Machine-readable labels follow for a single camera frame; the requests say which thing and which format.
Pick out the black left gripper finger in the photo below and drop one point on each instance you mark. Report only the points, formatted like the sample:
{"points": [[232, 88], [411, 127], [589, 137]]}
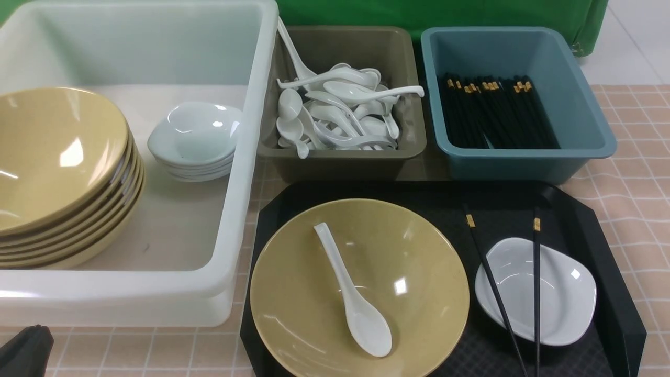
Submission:
{"points": [[27, 353]]}

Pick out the yellow noodle bowl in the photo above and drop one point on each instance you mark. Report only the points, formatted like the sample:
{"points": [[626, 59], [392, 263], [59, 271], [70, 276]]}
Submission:
{"points": [[400, 262]]}

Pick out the white soup spoon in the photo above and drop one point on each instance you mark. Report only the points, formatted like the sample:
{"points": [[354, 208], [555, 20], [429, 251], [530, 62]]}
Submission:
{"points": [[366, 324]]}

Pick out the black chopstick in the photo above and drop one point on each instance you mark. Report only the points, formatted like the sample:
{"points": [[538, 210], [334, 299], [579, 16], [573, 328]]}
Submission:
{"points": [[492, 283], [536, 290]]}

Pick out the white sauce dish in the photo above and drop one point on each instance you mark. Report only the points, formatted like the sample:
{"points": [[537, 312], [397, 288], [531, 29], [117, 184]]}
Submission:
{"points": [[568, 291]]}

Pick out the stack of yellow bowls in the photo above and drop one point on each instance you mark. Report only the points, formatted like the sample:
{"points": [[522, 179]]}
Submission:
{"points": [[72, 176]]}

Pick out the large white plastic tub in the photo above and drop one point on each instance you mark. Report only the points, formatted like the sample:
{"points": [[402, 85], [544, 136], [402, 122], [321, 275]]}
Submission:
{"points": [[174, 262]]}

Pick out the stack of white dishes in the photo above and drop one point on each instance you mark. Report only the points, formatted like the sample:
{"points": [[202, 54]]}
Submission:
{"points": [[196, 141]]}

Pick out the pile of white spoons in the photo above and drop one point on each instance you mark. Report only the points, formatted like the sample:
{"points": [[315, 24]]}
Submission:
{"points": [[341, 109]]}

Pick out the olive spoon bin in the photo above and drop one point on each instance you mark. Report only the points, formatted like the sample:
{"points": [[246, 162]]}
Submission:
{"points": [[387, 49]]}

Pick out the bundle of black chopsticks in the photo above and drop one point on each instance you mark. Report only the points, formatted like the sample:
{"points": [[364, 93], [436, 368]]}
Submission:
{"points": [[485, 112]]}

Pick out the black serving tray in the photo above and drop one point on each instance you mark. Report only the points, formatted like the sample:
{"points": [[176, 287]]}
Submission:
{"points": [[614, 342]]}

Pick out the blue chopstick bin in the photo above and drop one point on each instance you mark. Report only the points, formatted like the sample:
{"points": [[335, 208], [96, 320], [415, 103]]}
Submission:
{"points": [[543, 55]]}

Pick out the green cloth backdrop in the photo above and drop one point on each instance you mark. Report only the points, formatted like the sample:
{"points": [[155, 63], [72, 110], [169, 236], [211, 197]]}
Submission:
{"points": [[579, 22]]}

